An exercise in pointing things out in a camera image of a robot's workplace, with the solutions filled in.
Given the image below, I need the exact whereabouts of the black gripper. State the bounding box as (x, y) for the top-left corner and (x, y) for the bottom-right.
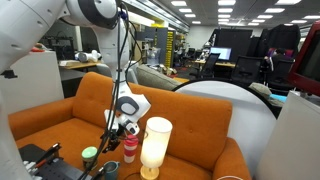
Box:
(100, 129), (127, 153)

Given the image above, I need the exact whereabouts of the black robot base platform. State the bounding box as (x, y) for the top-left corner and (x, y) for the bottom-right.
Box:
(19, 143), (82, 180)

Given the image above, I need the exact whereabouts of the jar with pale green lid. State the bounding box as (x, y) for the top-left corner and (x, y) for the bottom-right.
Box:
(81, 146), (97, 169)

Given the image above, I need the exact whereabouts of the white table lamp wooden base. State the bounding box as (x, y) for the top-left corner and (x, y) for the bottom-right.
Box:
(140, 117), (173, 180)

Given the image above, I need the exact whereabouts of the grey cushion behind sofa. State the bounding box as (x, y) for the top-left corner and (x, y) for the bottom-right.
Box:
(136, 65), (181, 91)

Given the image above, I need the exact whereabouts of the orange fabric sofa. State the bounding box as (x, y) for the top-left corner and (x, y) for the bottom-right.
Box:
(8, 72), (251, 180)

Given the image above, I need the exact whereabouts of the white cabinet left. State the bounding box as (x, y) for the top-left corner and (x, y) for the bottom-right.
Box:
(0, 51), (64, 114)

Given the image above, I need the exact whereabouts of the white round panel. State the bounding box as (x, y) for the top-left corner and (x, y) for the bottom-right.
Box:
(174, 80), (277, 176)

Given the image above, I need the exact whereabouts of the lit computer monitor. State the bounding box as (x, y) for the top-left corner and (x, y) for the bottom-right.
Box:
(210, 47), (232, 61)

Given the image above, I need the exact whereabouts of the black office chair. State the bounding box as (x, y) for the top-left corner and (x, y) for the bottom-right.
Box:
(231, 56), (263, 86)

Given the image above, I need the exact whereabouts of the white box right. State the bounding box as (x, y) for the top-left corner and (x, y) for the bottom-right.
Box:
(255, 92), (320, 180)

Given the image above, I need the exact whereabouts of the red framed monitor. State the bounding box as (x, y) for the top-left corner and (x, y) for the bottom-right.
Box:
(288, 21), (320, 96)

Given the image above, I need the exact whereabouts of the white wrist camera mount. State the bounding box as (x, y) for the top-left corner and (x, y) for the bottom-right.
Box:
(104, 110), (140, 135)

